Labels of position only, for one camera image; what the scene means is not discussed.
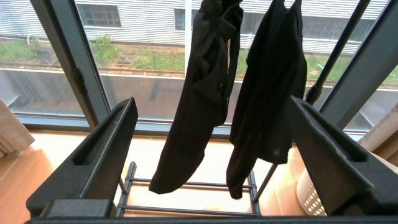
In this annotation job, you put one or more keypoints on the window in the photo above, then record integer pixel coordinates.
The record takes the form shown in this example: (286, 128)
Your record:
(77, 62)

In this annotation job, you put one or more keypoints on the white laundry basket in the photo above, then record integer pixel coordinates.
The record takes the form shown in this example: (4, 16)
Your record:
(308, 196)

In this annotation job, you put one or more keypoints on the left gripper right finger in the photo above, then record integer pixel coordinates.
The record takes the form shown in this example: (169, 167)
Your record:
(345, 186)

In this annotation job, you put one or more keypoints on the black garment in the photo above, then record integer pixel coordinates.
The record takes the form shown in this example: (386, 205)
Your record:
(199, 109)
(267, 93)

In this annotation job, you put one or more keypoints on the black clothes rack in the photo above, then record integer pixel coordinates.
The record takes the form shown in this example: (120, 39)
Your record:
(329, 71)

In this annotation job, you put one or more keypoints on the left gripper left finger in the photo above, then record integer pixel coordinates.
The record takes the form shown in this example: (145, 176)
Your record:
(93, 174)

